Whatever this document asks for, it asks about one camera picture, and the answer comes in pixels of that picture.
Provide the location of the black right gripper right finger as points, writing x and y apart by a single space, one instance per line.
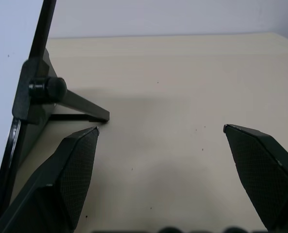
262 170

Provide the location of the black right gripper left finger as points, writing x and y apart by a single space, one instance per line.
61 179

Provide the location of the black whiteboard stand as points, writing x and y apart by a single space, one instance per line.
40 94

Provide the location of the white board with black frame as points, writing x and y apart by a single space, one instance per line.
5 80

